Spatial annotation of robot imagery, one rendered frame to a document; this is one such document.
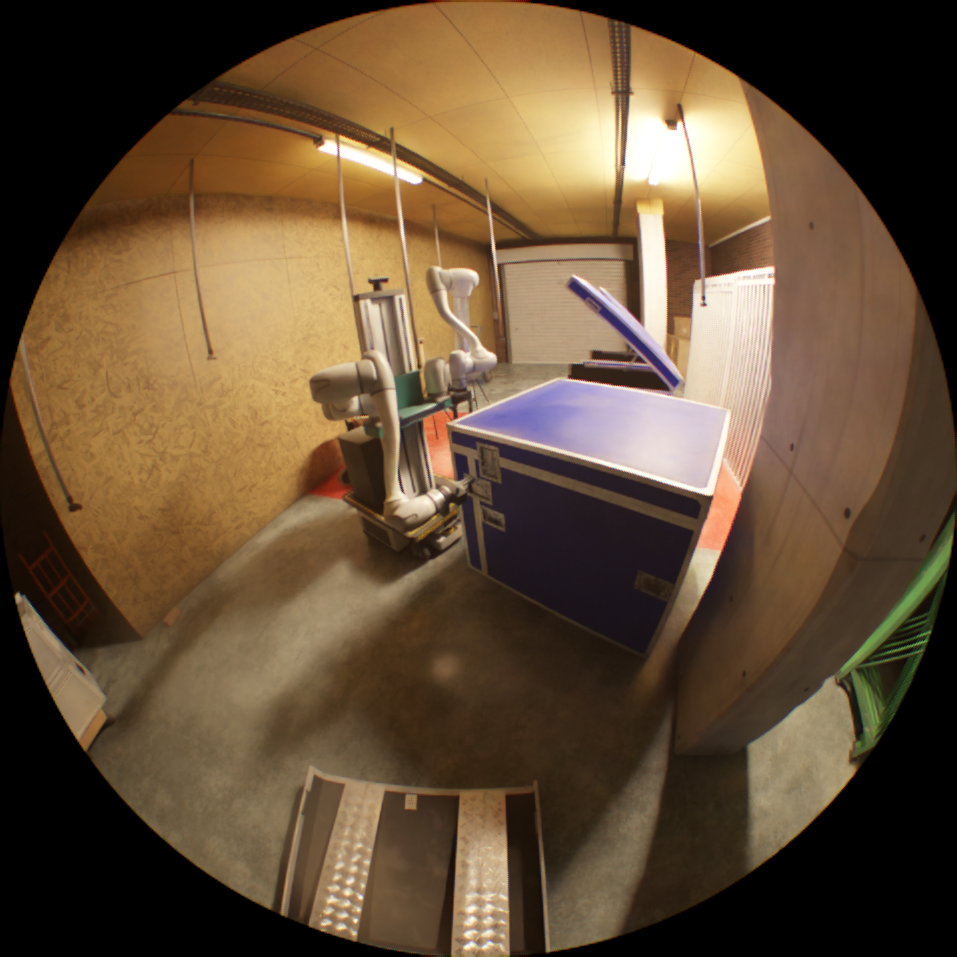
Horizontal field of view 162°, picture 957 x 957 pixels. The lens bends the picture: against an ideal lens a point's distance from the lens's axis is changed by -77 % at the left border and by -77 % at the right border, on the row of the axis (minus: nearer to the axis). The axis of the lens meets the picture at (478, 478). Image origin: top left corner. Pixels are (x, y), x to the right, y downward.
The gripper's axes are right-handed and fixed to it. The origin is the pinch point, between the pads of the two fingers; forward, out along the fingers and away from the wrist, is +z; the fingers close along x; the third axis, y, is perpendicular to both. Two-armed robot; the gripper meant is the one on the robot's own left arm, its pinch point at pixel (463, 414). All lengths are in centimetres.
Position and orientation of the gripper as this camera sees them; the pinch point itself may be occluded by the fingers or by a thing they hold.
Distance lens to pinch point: 202.7
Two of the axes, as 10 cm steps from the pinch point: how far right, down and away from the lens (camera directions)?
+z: 1.0, 8.7, 4.8
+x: 6.3, -4.3, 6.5
